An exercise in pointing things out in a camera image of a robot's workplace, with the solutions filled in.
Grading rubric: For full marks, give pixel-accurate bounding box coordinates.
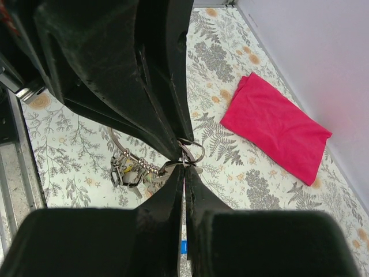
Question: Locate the folded pink cloth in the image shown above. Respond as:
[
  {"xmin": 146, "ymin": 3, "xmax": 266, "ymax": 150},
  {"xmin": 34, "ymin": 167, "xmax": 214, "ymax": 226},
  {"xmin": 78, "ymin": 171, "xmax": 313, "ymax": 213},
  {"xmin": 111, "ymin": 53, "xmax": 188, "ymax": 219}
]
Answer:
[{"xmin": 220, "ymin": 73, "xmax": 332, "ymax": 186}]

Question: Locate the large metal keyring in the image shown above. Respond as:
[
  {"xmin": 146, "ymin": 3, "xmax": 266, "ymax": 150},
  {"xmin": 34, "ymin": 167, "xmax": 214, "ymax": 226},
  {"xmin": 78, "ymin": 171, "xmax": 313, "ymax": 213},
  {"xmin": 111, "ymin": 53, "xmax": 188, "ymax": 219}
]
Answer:
[{"xmin": 108, "ymin": 126, "xmax": 206, "ymax": 177}]

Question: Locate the blue key tag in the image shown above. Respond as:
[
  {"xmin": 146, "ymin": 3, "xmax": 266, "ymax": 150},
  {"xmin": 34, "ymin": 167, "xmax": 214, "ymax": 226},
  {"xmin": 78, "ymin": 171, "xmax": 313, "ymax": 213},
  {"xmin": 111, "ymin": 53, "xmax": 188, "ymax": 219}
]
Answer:
[{"xmin": 180, "ymin": 240, "xmax": 187, "ymax": 254}]

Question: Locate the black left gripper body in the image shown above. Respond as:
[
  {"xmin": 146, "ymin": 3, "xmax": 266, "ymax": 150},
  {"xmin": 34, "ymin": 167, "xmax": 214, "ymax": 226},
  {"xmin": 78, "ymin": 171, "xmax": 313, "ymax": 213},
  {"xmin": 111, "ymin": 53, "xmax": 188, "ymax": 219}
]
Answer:
[{"xmin": 1, "ymin": 1, "xmax": 58, "ymax": 103}]

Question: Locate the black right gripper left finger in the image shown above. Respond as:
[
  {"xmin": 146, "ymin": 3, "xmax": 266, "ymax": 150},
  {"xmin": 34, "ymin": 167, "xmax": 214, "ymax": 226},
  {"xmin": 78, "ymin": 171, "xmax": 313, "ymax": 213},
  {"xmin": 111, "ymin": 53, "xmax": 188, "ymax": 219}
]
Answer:
[{"xmin": 1, "ymin": 164, "xmax": 185, "ymax": 276}]

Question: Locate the aluminium front rail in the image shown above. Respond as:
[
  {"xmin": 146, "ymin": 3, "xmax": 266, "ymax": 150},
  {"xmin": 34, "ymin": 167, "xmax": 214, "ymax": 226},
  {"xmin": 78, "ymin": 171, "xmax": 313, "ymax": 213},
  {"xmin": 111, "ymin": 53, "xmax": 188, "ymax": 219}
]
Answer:
[{"xmin": 1, "ymin": 88, "xmax": 47, "ymax": 259}]

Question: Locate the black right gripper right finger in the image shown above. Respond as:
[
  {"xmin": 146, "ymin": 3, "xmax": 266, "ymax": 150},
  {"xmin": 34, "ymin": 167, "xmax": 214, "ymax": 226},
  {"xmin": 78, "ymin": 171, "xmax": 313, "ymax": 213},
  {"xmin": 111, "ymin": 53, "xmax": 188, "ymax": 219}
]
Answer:
[{"xmin": 184, "ymin": 166, "xmax": 360, "ymax": 276}]

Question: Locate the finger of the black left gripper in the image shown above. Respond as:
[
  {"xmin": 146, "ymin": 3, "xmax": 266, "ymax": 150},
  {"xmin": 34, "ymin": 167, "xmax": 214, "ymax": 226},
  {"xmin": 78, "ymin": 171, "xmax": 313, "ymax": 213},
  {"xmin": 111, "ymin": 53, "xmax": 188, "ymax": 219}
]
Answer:
[
  {"xmin": 135, "ymin": 1, "xmax": 194, "ymax": 141},
  {"xmin": 35, "ymin": 1, "xmax": 180, "ymax": 160}
]

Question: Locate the yellow key tag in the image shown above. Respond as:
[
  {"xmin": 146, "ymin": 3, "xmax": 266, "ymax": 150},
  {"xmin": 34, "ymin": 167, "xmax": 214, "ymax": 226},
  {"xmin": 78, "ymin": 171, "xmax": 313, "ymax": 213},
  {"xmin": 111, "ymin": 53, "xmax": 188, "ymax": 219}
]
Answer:
[{"xmin": 123, "ymin": 164, "xmax": 133, "ymax": 174}]

